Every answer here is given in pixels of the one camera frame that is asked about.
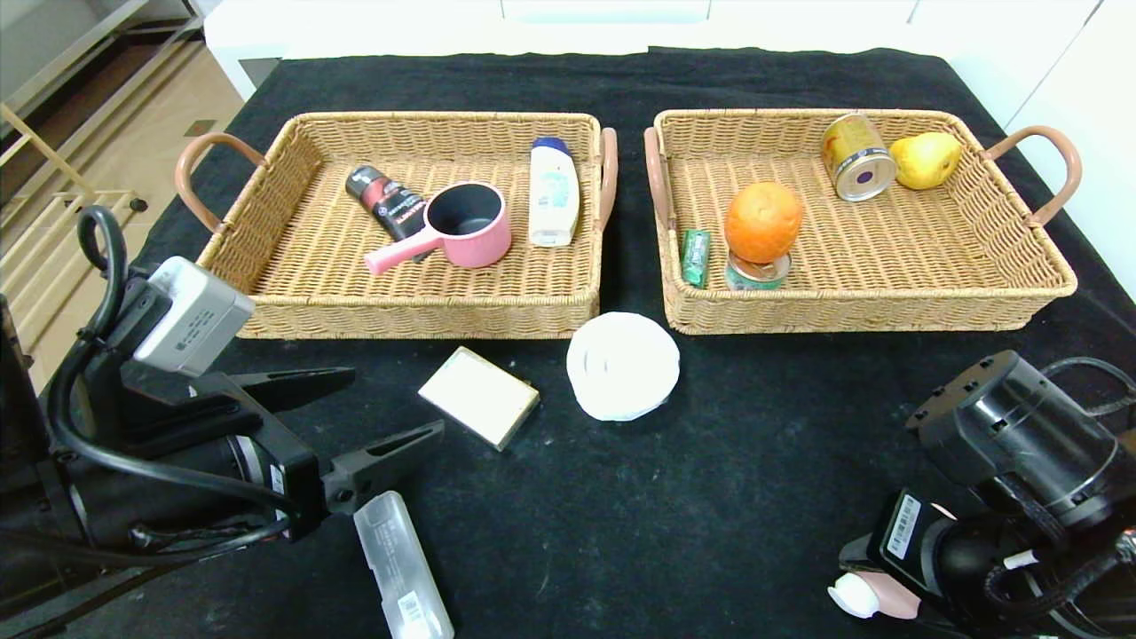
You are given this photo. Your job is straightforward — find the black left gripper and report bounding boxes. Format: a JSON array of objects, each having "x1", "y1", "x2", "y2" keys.
[{"x1": 64, "y1": 365, "x2": 446, "y2": 550}]

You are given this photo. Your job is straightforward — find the translucent white toothbrush case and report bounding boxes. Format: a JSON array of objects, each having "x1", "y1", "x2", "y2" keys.
[{"x1": 353, "y1": 491, "x2": 455, "y2": 639}]

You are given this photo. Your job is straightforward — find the cream rectangular box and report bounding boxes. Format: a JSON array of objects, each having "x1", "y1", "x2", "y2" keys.
[{"x1": 418, "y1": 346, "x2": 540, "y2": 452}]

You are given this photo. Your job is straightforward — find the black red tube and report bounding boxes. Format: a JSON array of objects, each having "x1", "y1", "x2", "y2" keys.
[{"x1": 345, "y1": 166, "x2": 430, "y2": 264}]

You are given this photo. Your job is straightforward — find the pink saucepan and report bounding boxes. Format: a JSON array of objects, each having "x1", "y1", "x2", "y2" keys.
[{"x1": 364, "y1": 182, "x2": 514, "y2": 277}]

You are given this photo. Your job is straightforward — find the white plastic bowl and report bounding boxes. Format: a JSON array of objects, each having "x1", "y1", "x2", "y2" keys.
[{"x1": 565, "y1": 312, "x2": 681, "y2": 422}]

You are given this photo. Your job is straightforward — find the green chewing gum pack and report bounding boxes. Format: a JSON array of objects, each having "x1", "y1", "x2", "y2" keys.
[{"x1": 680, "y1": 229, "x2": 712, "y2": 288}]

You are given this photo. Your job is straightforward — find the small pull-tab tin can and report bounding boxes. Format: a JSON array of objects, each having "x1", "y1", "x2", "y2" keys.
[{"x1": 726, "y1": 251, "x2": 793, "y2": 292}]

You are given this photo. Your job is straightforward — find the orange fruit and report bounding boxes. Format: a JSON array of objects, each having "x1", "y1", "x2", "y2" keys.
[{"x1": 723, "y1": 181, "x2": 804, "y2": 264}]

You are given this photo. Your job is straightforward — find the wooden rack on wheels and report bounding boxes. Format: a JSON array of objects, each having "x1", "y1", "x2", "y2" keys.
[{"x1": 0, "y1": 102, "x2": 150, "y2": 374}]

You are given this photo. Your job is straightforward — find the white bottle blue cap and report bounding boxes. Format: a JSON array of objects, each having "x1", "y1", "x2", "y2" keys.
[{"x1": 528, "y1": 138, "x2": 581, "y2": 249}]

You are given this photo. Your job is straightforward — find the black tablecloth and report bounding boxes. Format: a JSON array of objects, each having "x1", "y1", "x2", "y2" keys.
[{"x1": 0, "y1": 46, "x2": 1136, "y2": 639}]

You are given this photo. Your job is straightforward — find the grey shelf unit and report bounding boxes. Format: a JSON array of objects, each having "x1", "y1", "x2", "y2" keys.
[{"x1": 0, "y1": 0, "x2": 209, "y2": 134}]

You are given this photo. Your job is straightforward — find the gold drink can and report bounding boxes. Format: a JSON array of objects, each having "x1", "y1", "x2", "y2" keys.
[{"x1": 820, "y1": 113, "x2": 897, "y2": 203}]

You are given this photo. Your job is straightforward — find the yellow pear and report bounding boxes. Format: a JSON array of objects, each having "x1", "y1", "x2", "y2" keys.
[{"x1": 889, "y1": 131, "x2": 963, "y2": 191}]

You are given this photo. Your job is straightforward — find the wicker basket brown handles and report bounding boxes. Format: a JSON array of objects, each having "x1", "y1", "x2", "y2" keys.
[
  {"x1": 643, "y1": 108, "x2": 1084, "y2": 336},
  {"x1": 175, "y1": 112, "x2": 619, "y2": 341}
]

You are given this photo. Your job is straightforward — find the black left camera bracket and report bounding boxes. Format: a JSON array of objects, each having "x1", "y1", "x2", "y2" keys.
[{"x1": 71, "y1": 293, "x2": 267, "y2": 445}]

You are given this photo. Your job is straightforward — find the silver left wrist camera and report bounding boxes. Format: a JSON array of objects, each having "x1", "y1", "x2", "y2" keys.
[{"x1": 133, "y1": 256, "x2": 256, "y2": 377}]

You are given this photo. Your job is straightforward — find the braided cable white tag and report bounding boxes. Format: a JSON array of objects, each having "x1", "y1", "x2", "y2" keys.
[{"x1": 981, "y1": 532, "x2": 1136, "y2": 622}]

